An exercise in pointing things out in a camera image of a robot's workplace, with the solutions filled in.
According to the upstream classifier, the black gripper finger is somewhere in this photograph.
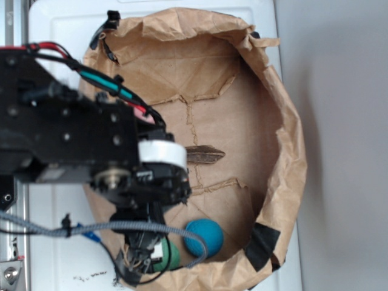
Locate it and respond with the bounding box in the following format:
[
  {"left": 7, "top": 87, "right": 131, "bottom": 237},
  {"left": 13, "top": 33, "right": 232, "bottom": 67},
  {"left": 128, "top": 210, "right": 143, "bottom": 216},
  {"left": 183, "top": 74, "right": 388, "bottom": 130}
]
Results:
[{"left": 124, "top": 231, "right": 152, "bottom": 274}]

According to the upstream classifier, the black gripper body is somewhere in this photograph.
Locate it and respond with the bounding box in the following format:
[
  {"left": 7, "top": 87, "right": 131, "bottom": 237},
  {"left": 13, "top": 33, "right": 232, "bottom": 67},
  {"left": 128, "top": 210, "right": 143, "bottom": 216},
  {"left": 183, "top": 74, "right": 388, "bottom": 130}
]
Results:
[{"left": 90, "top": 165, "right": 192, "bottom": 233}]

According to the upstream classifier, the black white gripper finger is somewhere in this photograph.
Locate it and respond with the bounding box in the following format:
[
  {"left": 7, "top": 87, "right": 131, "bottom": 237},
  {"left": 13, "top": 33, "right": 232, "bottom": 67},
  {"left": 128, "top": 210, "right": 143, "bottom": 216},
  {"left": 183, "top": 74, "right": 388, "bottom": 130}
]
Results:
[{"left": 145, "top": 231, "right": 170, "bottom": 272}]

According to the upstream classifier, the green ball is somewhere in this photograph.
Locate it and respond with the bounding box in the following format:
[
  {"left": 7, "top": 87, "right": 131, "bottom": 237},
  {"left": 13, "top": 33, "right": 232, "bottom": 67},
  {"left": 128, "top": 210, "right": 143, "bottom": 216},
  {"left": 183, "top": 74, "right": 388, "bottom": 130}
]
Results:
[{"left": 152, "top": 239, "right": 181, "bottom": 272}]

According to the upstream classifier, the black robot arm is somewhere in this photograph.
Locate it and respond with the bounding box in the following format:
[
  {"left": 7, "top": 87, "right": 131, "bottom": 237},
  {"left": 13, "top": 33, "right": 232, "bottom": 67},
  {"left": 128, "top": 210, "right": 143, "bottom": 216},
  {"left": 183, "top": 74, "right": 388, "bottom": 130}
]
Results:
[{"left": 1, "top": 42, "right": 191, "bottom": 275}]

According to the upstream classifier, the blue ball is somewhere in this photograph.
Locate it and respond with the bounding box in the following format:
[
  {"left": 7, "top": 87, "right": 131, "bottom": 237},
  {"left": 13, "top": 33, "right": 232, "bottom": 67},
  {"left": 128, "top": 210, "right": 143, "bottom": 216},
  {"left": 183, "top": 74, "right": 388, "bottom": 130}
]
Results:
[{"left": 184, "top": 218, "right": 224, "bottom": 258}]

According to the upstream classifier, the brown bark wood piece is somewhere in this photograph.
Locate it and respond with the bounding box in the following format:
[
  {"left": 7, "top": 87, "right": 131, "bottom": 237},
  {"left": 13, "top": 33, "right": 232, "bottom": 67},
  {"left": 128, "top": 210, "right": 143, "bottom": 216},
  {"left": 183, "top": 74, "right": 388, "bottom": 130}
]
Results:
[{"left": 186, "top": 145, "right": 226, "bottom": 164}]

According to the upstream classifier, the brown paper bag bin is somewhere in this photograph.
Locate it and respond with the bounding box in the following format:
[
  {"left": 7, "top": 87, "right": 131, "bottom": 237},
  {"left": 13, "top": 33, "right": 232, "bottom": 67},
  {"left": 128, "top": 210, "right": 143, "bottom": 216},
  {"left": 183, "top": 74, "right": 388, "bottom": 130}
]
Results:
[{"left": 84, "top": 8, "right": 307, "bottom": 290}]

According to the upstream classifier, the grey braided cable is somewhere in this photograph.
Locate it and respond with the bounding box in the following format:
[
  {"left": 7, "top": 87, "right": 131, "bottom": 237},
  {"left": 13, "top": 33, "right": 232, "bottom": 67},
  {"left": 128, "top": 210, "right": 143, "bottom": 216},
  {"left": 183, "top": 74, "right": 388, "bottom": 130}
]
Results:
[{"left": 0, "top": 210, "right": 209, "bottom": 269}]

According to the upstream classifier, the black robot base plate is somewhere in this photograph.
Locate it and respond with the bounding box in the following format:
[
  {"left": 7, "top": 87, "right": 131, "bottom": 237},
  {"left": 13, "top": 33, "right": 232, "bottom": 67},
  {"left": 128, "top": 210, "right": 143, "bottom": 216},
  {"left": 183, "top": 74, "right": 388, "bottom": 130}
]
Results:
[{"left": 0, "top": 175, "right": 16, "bottom": 212}]

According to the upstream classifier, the silver metal rail frame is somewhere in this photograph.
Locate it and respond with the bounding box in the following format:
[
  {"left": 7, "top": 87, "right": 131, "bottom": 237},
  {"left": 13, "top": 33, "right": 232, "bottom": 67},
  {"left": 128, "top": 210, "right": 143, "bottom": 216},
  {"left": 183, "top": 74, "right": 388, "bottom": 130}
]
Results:
[{"left": 1, "top": 1, "right": 31, "bottom": 290}]

